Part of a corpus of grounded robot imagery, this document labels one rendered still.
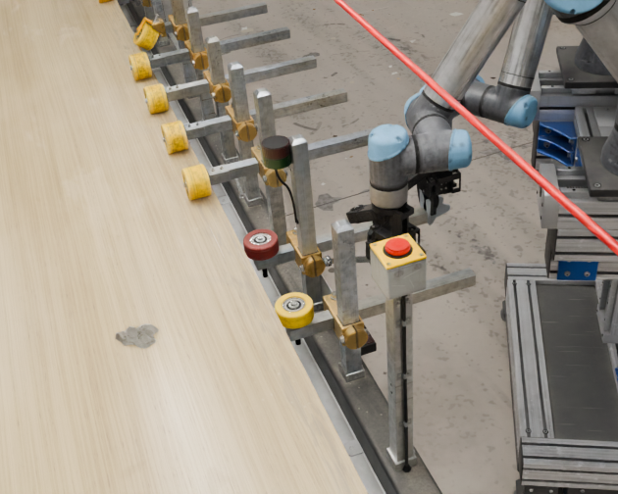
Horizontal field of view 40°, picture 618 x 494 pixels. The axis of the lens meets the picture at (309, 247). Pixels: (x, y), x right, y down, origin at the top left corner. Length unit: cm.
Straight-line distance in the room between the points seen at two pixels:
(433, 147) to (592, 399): 117
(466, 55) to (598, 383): 125
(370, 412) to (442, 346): 118
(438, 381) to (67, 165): 135
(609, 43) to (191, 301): 96
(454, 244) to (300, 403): 194
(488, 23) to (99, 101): 140
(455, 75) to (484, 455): 133
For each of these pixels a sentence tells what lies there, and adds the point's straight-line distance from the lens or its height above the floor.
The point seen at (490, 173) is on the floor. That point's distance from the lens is 386.
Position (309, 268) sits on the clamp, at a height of 85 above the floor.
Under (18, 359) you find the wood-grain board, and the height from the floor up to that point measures 90.
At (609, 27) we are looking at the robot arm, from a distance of 159.
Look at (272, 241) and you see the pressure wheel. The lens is 195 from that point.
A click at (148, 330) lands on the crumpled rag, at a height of 91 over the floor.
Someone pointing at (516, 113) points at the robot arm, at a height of 114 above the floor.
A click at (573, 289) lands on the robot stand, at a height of 21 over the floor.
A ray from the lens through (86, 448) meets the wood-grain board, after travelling 160.
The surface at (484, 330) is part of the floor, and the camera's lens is 304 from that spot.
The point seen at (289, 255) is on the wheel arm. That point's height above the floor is 85.
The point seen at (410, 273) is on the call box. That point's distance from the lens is 137.
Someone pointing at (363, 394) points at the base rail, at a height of 70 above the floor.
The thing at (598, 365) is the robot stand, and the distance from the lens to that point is 267.
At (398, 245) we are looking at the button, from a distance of 137.
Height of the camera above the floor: 206
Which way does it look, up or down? 37 degrees down
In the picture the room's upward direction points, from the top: 6 degrees counter-clockwise
